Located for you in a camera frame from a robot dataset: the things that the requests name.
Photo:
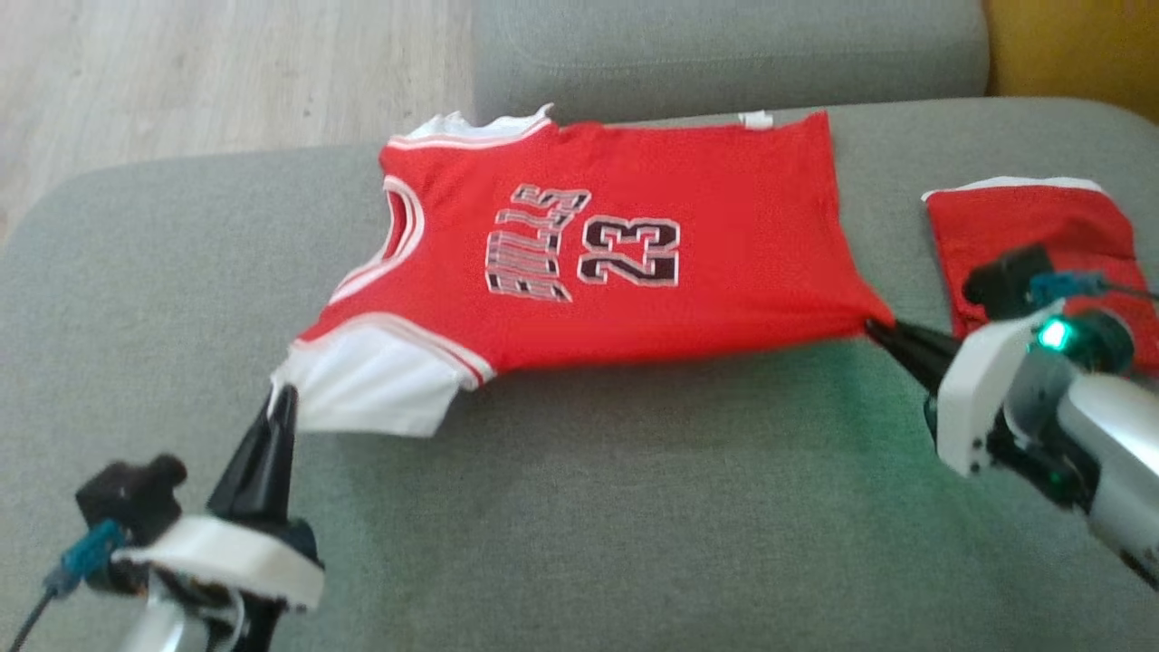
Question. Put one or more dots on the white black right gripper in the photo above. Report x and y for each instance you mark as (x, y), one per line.
(969, 407)

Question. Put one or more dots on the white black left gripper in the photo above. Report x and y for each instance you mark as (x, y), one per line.
(235, 552)

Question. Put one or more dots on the red shorts with white trim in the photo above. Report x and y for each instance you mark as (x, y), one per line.
(1023, 217)

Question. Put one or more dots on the red basketball jersey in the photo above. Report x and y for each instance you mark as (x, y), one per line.
(724, 272)

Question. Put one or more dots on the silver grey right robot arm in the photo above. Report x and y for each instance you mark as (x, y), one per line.
(1114, 426)

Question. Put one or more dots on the large yellow back cushion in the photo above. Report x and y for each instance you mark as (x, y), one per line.
(1077, 45)

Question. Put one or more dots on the grey sofa seat cushion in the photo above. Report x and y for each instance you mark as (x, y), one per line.
(724, 54)

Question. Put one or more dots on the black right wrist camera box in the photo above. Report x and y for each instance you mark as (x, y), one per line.
(1005, 281)

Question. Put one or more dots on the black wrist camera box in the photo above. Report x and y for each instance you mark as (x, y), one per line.
(131, 498)
(1005, 281)

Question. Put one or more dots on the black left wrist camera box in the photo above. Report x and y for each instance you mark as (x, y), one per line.
(131, 498)

